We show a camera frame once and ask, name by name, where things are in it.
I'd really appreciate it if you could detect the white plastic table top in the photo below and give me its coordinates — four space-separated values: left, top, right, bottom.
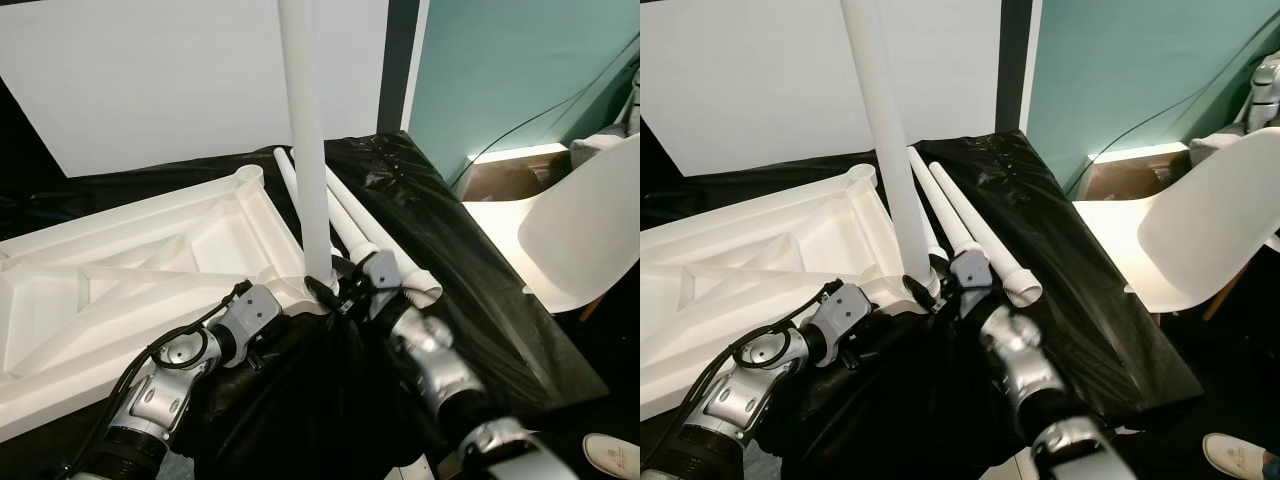
640 163 941 421
0 165 336 441

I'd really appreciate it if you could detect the black plastic cover sheet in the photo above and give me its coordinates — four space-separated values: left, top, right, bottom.
0 130 611 480
640 130 1206 480

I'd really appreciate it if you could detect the white plastic shell chair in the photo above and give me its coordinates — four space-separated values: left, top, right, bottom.
460 135 641 321
1072 128 1280 321

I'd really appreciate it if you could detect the large white board panel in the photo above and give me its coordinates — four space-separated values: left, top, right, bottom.
640 0 1003 179
0 0 389 179

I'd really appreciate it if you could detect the white shoe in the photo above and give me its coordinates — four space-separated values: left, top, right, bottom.
583 433 641 479
1202 433 1280 479

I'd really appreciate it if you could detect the light grey cushion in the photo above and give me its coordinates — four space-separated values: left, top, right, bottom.
570 130 641 166
1215 125 1280 161

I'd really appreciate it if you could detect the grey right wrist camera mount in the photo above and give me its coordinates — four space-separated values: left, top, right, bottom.
950 250 996 301
355 252 401 321

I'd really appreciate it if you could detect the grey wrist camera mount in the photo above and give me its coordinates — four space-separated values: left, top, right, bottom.
815 283 873 346
355 252 401 321
215 285 284 346
950 250 996 301

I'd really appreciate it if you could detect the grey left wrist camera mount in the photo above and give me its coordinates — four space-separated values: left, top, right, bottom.
215 285 284 346
815 283 873 346

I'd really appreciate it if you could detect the thin black wall cable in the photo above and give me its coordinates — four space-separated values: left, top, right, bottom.
1062 10 1280 191
445 35 641 191

